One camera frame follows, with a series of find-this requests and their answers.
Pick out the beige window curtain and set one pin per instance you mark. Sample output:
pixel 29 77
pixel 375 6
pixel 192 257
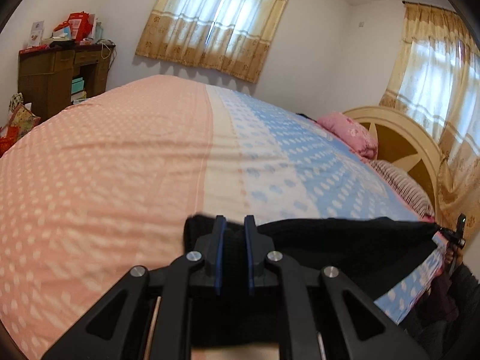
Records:
pixel 230 36
pixel 435 82

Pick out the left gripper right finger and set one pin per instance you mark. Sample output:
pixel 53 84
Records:
pixel 325 316

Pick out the teal box in desk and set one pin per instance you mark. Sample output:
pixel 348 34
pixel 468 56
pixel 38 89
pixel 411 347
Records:
pixel 77 85

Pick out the cream wooden headboard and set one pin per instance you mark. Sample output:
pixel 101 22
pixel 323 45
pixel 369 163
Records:
pixel 405 144

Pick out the red gift bag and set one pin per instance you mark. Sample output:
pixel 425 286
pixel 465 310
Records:
pixel 81 25

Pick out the brown wooden desk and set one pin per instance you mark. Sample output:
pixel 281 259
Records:
pixel 45 76

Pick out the patterned bed sheet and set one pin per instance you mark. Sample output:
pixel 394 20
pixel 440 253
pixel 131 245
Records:
pixel 109 183

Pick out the colourful bag on floor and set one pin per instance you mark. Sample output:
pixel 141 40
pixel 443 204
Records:
pixel 21 121

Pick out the pink floral pillow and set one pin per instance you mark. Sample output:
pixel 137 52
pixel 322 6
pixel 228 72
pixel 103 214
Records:
pixel 353 134

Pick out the white greeting card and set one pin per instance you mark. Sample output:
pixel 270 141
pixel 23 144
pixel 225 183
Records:
pixel 36 34

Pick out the beige right window curtain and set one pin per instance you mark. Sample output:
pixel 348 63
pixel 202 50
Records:
pixel 435 82

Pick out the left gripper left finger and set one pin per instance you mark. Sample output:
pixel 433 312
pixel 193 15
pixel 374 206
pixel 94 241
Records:
pixel 146 314

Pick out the black pants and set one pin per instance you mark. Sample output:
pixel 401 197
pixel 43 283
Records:
pixel 377 255

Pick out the beige centre window curtain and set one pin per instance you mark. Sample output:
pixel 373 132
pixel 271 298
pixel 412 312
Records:
pixel 230 36

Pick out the striped pillow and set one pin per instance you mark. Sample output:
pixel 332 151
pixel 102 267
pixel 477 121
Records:
pixel 405 186

